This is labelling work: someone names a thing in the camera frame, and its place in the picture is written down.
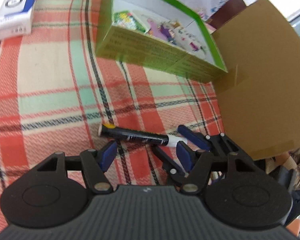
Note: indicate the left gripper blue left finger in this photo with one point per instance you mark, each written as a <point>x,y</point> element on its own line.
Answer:
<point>106,155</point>

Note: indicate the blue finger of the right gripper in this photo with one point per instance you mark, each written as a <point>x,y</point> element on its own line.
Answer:
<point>196,138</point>

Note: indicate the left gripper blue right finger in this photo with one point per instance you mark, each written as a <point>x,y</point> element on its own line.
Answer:
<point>186,156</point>

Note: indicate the black white marker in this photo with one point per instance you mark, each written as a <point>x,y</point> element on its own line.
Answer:
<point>130,135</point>

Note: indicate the purple figure keychain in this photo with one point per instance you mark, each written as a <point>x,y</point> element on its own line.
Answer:
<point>161,31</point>

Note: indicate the white blue HP box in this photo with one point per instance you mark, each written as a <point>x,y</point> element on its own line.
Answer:
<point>16,17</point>

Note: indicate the floral grey fabric pouch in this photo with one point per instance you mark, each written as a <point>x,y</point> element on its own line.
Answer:
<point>188,41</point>

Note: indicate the small green box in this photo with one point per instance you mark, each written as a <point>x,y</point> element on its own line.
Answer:
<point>127,20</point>

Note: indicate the brown cardboard sheet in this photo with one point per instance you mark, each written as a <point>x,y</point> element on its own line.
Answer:
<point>259,97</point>

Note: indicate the plaid red bed blanket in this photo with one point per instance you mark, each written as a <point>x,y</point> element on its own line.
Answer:
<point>54,92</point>

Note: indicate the green cardboard box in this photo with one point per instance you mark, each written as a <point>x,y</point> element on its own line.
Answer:
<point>131,46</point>

